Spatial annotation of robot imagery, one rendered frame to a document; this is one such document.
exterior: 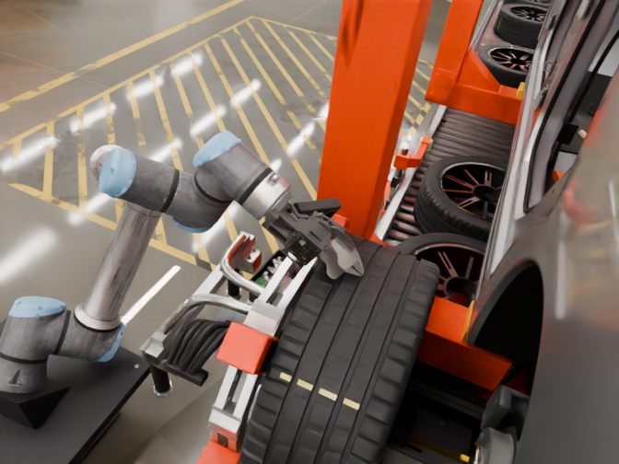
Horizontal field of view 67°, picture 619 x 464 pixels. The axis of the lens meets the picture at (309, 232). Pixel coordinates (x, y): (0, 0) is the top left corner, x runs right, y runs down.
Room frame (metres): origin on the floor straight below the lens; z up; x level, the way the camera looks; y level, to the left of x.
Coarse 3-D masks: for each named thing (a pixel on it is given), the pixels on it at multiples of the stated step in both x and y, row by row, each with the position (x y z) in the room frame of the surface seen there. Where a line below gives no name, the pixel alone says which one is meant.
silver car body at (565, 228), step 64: (576, 0) 2.72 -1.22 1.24; (576, 64) 1.67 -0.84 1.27; (576, 128) 1.71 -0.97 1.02; (512, 192) 1.37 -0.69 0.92; (576, 192) 0.64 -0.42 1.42; (512, 256) 0.82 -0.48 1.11; (576, 256) 0.49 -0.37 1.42; (576, 320) 0.37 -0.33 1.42; (576, 384) 0.28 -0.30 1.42; (576, 448) 0.21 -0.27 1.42
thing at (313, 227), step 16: (288, 192) 0.69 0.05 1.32; (288, 208) 0.67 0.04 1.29; (272, 224) 0.63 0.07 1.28; (288, 224) 0.63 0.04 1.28; (304, 224) 0.65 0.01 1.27; (320, 224) 0.66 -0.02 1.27; (288, 240) 0.62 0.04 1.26; (304, 240) 0.61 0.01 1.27; (320, 240) 0.62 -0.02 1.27; (288, 256) 0.61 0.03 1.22; (304, 256) 0.60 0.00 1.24
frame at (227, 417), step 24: (288, 264) 0.69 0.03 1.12; (312, 264) 0.70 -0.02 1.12; (264, 288) 0.62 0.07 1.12; (288, 288) 0.63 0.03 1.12; (264, 312) 0.56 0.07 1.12; (288, 312) 0.59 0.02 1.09; (216, 408) 0.42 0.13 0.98; (240, 408) 0.42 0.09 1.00; (216, 432) 0.40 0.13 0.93; (240, 432) 0.40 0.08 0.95
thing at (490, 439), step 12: (516, 408) 0.54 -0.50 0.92; (516, 420) 0.51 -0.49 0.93; (492, 432) 0.48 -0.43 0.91; (504, 432) 0.52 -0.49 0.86; (516, 432) 0.48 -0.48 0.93; (480, 444) 0.49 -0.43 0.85; (492, 444) 0.45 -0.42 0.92; (504, 444) 0.46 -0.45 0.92; (516, 444) 0.45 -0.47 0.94; (492, 456) 0.43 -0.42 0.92; (504, 456) 0.43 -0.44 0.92
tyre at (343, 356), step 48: (336, 288) 0.60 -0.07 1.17; (384, 288) 0.61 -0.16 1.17; (432, 288) 0.63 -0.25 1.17; (288, 336) 0.49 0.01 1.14; (336, 336) 0.50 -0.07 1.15; (384, 336) 0.50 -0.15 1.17; (288, 384) 0.42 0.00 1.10; (336, 384) 0.43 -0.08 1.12; (384, 384) 0.43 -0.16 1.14; (288, 432) 0.37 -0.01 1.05; (336, 432) 0.36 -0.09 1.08; (384, 432) 0.36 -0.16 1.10
